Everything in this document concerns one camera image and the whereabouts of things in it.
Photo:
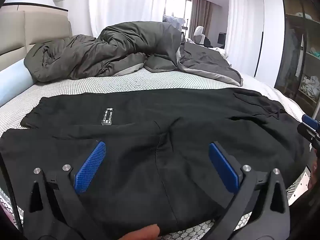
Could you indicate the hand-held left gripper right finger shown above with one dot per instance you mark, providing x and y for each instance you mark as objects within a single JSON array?
[{"x": 222, "y": 165}]

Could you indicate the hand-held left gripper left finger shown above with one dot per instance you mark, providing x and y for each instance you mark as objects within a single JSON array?
[{"x": 90, "y": 165}]

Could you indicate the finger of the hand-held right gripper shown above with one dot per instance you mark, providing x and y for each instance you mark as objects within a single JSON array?
[
  {"x": 306, "y": 132},
  {"x": 311, "y": 121}
]

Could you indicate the black pants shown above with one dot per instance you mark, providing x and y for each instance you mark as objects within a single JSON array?
[{"x": 175, "y": 120}]

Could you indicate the person's right forearm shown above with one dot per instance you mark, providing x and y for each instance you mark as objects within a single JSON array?
[{"x": 305, "y": 217}]

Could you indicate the person's left hand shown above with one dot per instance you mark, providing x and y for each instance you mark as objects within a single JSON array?
[{"x": 141, "y": 233}]

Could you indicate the pile of pale clothes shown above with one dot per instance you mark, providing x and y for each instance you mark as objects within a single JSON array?
[{"x": 311, "y": 86}]

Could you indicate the bed with honeycomb sheet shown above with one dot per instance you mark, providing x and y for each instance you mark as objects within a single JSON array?
[{"x": 125, "y": 82}]

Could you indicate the dark grey duvet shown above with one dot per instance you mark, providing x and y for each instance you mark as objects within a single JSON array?
[{"x": 100, "y": 52}]

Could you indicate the light blue bolster pillow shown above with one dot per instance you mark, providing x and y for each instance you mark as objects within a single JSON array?
[{"x": 12, "y": 80}]

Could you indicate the black monitor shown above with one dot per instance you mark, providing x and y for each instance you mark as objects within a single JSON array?
[{"x": 221, "y": 40}]

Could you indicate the narrow white curtain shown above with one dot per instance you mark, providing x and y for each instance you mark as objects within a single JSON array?
[{"x": 242, "y": 17}]

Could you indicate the white chair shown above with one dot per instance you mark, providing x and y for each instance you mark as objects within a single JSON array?
[{"x": 199, "y": 33}]

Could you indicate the beige padded headboard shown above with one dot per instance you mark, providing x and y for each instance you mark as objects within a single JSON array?
[{"x": 37, "y": 30}]

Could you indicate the brown curtain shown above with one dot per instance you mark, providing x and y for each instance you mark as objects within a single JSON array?
[{"x": 201, "y": 17}]

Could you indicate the clothes on drying rack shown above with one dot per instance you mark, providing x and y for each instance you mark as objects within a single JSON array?
[{"x": 175, "y": 21}]

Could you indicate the window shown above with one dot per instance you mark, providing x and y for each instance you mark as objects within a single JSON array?
[{"x": 178, "y": 6}]

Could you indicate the wide white curtain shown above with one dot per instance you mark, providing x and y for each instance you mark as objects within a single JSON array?
[{"x": 125, "y": 2}]

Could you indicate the white wall lamp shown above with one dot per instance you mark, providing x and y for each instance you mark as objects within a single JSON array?
[{"x": 59, "y": 0}]

